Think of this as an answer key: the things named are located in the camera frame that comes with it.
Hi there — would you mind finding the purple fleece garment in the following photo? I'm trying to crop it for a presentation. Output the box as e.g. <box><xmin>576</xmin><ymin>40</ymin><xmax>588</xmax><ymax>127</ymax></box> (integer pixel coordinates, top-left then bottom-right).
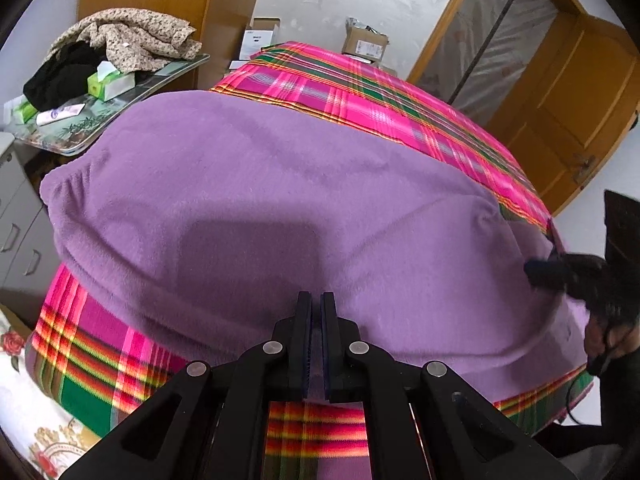
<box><xmin>39</xmin><ymin>91</ymin><xmax>591</xmax><ymax>406</ymax></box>

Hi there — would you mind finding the green white tissue pack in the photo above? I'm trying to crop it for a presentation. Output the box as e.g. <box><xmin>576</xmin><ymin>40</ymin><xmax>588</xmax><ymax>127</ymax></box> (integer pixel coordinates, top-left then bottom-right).
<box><xmin>5</xmin><ymin>97</ymin><xmax>38</xmax><ymax>123</ymax></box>

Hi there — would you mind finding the person's right hand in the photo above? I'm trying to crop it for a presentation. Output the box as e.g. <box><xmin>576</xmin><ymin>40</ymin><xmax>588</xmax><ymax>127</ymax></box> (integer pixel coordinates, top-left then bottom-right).
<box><xmin>584</xmin><ymin>311</ymin><xmax>639</xmax><ymax>362</ymax></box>

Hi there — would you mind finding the folding table with printed top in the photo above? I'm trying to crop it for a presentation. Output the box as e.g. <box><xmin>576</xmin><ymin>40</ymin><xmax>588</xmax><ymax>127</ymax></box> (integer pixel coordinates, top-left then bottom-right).
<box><xmin>10</xmin><ymin>52</ymin><xmax>211</xmax><ymax>156</ymax></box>

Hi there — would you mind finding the grey drawer cabinet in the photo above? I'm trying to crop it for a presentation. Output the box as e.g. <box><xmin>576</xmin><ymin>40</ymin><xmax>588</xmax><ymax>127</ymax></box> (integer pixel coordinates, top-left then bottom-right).
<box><xmin>0</xmin><ymin>132</ymin><xmax>61</xmax><ymax>306</ymax></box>

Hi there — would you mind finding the white tube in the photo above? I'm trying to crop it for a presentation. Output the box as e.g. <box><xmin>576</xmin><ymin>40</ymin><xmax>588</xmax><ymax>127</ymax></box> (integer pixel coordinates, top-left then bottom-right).
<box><xmin>36</xmin><ymin>102</ymin><xmax>87</xmax><ymax>126</ymax></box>

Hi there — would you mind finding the metal door handle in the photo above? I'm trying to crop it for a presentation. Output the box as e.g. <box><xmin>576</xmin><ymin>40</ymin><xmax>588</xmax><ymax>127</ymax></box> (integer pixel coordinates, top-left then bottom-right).
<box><xmin>572</xmin><ymin>152</ymin><xmax>598</xmax><ymax>184</ymax></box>

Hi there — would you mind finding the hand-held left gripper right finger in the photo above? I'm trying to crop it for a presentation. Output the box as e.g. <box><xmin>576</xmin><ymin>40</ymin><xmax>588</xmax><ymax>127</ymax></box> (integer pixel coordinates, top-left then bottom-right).
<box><xmin>320</xmin><ymin>291</ymin><xmax>576</xmax><ymax>480</ymax></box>

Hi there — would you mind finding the white box with dark label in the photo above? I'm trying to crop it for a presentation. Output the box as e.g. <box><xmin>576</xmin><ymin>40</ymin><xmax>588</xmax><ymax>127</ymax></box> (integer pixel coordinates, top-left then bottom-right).
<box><xmin>241</xmin><ymin>17</ymin><xmax>281</xmax><ymax>61</ymax></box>

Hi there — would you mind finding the person's right forearm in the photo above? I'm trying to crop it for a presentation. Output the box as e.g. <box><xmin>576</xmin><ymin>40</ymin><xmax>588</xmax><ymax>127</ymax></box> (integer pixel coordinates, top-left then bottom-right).
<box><xmin>597</xmin><ymin>350</ymin><xmax>640</xmax><ymax>431</ymax></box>

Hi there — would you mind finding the green tissue box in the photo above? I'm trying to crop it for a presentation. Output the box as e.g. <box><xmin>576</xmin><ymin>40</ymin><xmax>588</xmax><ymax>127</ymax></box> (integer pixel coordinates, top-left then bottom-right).
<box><xmin>87</xmin><ymin>61</ymin><xmax>136</xmax><ymax>102</ymax></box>

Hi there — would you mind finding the floral quilted jacket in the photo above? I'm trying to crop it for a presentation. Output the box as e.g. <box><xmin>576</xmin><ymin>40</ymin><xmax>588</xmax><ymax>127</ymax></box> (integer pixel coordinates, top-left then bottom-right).
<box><xmin>48</xmin><ymin>8</ymin><xmax>203</xmax><ymax>72</ymax></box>

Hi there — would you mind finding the black garment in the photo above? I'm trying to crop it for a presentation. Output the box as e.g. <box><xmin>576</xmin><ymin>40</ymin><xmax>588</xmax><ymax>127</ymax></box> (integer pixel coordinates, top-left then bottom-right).
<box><xmin>22</xmin><ymin>41</ymin><xmax>108</xmax><ymax>111</ymax></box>

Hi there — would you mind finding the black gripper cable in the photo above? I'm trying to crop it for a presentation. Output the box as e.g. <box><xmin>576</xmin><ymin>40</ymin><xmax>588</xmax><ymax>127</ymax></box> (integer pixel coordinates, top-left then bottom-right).
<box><xmin>565</xmin><ymin>330</ymin><xmax>631</xmax><ymax>426</ymax></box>

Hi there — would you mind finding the white floral bed sheet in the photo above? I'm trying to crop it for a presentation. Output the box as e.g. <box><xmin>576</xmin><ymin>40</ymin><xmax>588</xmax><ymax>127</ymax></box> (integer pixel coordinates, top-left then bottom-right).
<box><xmin>0</xmin><ymin>305</ymin><xmax>101</xmax><ymax>480</ymax></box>

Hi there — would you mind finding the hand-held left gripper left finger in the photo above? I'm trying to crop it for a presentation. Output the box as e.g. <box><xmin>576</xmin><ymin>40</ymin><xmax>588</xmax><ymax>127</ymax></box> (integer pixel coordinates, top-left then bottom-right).
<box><xmin>60</xmin><ymin>291</ymin><xmax>313</xmax><ymax>480</ymax></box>

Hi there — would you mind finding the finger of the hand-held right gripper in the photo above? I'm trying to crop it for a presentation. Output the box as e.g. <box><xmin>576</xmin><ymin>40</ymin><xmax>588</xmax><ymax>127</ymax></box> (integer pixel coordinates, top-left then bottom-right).
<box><xmin>525</xmin><ymin>256</ymin><xmax>566</xmax><ymax>291</ymax></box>

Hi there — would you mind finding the pink green plaid bed sheet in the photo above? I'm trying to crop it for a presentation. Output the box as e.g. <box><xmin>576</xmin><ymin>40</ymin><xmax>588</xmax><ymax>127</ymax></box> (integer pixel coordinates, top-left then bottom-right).
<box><xmin>25</xmin><ymin>41</ymin><xmax>596</xmax><ymax>461</ymax></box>

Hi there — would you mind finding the wooden door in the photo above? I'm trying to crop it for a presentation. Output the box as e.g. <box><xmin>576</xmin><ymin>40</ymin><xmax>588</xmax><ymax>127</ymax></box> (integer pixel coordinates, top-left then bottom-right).
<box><xmin>485</xmin><ymin>12</ymin><xmax>640</xmax><ymax>216</ymax></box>

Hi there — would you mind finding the brown cardboard parcel box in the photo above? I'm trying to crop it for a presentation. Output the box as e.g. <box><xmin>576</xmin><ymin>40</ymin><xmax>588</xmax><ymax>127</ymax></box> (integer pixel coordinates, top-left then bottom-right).
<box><xmin>341</xmin><ymin>17</ymin><xmax>390</xmax><ymax>61</ymax></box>

